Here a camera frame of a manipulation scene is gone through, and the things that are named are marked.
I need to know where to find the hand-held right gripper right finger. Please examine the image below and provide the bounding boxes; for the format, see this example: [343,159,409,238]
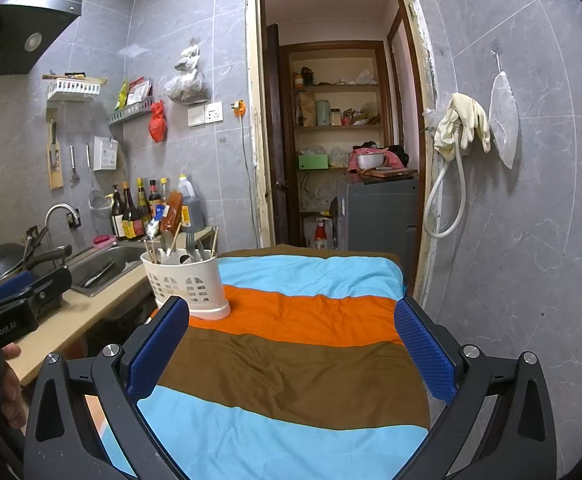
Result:
[393,296,558,480]

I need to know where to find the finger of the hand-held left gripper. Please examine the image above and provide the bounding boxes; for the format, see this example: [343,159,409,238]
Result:
[33,266,73,316]
[0,271,39,313]

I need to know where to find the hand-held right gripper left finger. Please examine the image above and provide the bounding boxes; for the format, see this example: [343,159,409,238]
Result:
[23,295,190,480]

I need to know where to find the white plastic utensil holder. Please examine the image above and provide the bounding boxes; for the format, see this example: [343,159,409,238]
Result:
[140,247,232,321]

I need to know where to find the beige kitchen counter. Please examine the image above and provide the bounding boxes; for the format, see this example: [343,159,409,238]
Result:
[6,227,217,386]

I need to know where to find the steel sink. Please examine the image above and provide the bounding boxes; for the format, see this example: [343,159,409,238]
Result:
[71,242,147,300]

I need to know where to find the metal faucet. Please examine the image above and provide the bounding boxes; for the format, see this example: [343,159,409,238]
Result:
[45,203,82,233]

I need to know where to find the hanging metal strainer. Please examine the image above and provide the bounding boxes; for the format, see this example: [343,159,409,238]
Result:
[86,140,114,218]

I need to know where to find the dark bottle with pump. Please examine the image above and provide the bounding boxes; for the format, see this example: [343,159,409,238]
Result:
[111,184,128,238]

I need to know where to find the dark soy sauce bottle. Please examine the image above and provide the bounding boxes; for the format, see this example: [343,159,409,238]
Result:
[121,181,144,239]

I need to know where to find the wooden knife board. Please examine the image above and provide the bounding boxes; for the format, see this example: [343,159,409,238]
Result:
[47,117,66,190]

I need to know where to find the yellow label sauce bottle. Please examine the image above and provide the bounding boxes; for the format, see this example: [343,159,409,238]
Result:
[136,177,152,226]

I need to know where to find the striped blue orange brown cloth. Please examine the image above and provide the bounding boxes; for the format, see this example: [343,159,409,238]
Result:
[83,244,432,480]

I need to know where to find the orange seasoning packet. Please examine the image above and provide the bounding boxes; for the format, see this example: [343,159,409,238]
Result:
[161,191,184,233]

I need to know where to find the large oil jug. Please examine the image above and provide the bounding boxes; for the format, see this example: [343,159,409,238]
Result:
[177,174,206,228]

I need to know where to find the white red printed sack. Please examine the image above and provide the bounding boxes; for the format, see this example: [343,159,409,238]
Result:
[311,217,337,250]

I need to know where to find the wooden cutting board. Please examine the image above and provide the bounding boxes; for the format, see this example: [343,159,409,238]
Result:
[360,167,418,178]

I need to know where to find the red plastic bag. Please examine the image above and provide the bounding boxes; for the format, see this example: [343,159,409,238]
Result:
[149,100,168,143]

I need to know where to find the pink cloth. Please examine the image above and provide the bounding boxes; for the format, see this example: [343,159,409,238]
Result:
[347,149,407,173]

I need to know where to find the white pot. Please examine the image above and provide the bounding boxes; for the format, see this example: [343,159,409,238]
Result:
[356,152,386,171]

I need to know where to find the wooden stick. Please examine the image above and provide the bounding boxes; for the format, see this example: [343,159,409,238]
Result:
[42,74,108,85]

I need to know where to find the red white packets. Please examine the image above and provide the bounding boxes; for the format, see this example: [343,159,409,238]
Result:
[127,77,153,106]

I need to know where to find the hanging clear plastic bag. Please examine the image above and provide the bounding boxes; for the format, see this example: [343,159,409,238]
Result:
[163,40,212,106]

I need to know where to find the cream rubber gloves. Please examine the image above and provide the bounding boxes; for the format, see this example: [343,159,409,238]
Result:
[433,92,492,163]

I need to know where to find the wooden shelf unit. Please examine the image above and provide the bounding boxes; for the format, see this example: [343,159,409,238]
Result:
[286,42,392,250]

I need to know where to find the dark brown door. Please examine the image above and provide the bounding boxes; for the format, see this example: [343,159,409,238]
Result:
[265,24,292,248]

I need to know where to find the white mesh bag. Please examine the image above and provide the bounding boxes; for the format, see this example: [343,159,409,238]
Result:
[488,71,518,170]

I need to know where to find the black range hood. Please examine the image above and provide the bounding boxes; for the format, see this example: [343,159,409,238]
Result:
[0,0,84,80]

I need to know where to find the brown paper bag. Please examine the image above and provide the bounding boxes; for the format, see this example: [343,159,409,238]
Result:
[298,92,316,127]

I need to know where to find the white plastic bags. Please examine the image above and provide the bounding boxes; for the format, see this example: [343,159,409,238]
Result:
[338,67,377,85]

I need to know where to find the white wall box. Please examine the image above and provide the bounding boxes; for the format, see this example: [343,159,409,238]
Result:
[93,136,120,171]

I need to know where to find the white hose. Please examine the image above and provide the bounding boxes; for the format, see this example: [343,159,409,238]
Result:
[423,152,467,238]

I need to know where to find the metal wall shelf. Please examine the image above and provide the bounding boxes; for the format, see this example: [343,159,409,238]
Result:
[107,100,154,126]

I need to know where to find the white plastic wall basket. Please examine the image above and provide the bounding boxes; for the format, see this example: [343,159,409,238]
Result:
[47,79,102,102]

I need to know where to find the white power cable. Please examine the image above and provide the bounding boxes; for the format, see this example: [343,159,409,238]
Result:
[241,115,257,201]

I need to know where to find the worn door frame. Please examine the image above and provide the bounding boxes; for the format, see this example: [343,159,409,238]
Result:
[246,0,439,306]

